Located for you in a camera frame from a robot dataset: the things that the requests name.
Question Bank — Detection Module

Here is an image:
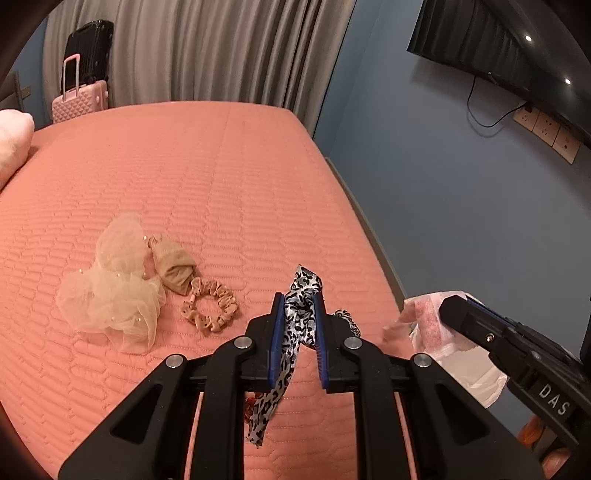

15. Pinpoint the black power cable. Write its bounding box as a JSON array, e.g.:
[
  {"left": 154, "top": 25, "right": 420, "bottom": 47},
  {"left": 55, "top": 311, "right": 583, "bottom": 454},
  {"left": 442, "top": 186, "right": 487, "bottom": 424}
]
[{"left": 467, "top": 76, "right": 532, "bottom": 130}]

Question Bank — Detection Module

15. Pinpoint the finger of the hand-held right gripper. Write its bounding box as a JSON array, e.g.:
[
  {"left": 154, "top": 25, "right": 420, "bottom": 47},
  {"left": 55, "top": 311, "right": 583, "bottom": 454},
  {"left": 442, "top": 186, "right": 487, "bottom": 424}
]
[{"left": 438, "top": 295, "right": 532, "bottom": 366}]

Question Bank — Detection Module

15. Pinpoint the black suitcase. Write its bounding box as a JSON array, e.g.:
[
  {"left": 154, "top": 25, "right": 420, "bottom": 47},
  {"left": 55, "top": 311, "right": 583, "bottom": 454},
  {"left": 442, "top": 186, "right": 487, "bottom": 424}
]
[{"left": 64, "top": 20, "right": 114, "bottom": 100}]

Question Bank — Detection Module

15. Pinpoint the pink quilted bed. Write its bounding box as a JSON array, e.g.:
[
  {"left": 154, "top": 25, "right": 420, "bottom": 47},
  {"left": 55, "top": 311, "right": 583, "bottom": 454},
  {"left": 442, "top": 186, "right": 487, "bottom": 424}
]
[{"left": 0, "top": 102, "right": 411, "bottom": 480}]

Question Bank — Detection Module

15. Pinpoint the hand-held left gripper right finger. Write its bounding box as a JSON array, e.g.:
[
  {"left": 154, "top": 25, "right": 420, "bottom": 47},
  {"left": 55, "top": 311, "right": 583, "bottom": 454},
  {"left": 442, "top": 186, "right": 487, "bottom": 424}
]
[{"left": 310, "top": 294, "right": 543, "bottom": 480}]

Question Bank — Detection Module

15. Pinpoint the leopard print ribbon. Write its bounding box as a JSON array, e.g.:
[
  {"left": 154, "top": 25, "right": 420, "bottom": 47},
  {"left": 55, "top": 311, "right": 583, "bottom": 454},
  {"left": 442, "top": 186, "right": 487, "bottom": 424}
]
[{"left": 244, "top": 264, "right": 358, "bottom": 448}]

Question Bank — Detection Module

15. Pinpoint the grey curtain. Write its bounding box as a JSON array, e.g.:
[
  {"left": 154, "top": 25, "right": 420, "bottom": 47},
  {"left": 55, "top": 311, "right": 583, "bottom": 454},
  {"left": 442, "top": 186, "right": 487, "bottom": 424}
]
[{"left": 41, "top": 0, "right": 358, "bottom": 141}]

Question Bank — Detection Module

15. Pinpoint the tan stocking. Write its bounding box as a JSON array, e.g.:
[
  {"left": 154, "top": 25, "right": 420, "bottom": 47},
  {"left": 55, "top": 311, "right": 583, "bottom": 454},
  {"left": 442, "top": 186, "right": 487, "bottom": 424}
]
[{"left": 148, "top": 236, "right": 197, "bottom": 296}]

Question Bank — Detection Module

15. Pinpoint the tan satin scrunchie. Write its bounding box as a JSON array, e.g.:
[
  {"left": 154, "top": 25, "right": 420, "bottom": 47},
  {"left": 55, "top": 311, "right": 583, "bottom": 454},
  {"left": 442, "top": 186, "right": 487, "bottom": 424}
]
[{"left": 181, "top": 278, "right": 240, "bottom": 335}]

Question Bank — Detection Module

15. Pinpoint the person's right hand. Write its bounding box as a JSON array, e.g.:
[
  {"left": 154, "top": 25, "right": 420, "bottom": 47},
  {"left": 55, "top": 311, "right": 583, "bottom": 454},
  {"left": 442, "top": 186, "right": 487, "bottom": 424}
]
[{"left": 519, "top": 413, "right": 573, "bottom": 480}]

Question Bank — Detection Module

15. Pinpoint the pink and white pad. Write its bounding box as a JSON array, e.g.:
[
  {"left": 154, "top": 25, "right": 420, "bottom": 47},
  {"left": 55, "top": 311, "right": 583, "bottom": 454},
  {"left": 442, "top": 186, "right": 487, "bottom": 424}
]
[{"left": 382, "top": 291, "right": 467, "bottom": 356}]

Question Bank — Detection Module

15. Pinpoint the beige tulle bow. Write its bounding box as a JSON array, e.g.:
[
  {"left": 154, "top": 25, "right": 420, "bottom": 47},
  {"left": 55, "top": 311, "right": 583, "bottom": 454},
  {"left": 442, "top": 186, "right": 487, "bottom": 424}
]
[{"left": 55, "top": 213, "right": 166, "bottom": 355}]

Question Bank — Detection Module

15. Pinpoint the pink suitcase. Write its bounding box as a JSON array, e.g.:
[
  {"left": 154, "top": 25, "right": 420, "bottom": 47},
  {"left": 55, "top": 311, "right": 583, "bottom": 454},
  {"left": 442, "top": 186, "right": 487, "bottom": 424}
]
[{"left": 51, "top": 54, "right": 110, "bottom": 124}]

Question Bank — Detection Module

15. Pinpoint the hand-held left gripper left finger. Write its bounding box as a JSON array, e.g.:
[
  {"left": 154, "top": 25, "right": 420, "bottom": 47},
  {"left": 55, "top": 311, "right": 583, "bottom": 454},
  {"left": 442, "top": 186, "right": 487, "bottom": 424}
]
[{"left": 58, "top": 292, "right": 287, "bottom": 480}]

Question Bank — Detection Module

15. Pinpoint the beige wall socket panel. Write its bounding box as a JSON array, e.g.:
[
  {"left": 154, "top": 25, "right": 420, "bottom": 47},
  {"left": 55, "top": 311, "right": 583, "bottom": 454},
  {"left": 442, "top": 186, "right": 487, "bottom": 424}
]
[{"left": 512, "top": 105, "right": 581, "bottom": 164}]

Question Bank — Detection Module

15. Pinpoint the dark headboard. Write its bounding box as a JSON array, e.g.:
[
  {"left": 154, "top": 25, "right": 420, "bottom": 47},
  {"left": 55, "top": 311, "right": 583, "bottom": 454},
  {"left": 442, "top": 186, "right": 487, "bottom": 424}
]
[{"left": 9, "top": 69, "right": 33, "bottom": 112}]

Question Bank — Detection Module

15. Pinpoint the black wall television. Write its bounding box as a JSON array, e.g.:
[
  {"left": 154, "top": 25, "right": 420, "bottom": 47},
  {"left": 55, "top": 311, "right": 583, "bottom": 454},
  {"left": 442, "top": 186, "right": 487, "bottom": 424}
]
[{"left": 406, "top": 0, "right": 591, "bottom": 151}]

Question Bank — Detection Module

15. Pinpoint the white bag-lined bin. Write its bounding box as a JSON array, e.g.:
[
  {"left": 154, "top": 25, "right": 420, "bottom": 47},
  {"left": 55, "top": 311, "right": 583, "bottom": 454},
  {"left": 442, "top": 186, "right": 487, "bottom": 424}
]
[{"left": 409, "top": 323, "right": 509, "bottom": 409}]

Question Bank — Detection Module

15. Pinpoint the pink pillow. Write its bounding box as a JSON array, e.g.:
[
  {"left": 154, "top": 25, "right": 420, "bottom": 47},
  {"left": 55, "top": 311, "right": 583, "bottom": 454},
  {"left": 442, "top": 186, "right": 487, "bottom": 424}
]
[{"left": 0, "top": 108, "right": 35, "bottom": 192}]

